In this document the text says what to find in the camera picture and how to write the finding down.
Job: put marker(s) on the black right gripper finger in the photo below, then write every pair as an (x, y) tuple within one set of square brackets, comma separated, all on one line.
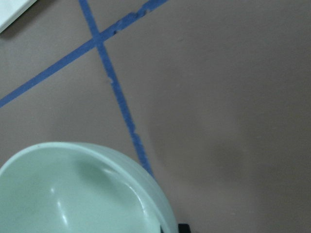
[(183, 228)]

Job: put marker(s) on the green bowl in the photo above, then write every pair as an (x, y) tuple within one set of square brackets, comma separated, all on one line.
[(62, 187)]

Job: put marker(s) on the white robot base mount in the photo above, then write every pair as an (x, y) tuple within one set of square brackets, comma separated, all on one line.
[(10, 10)]

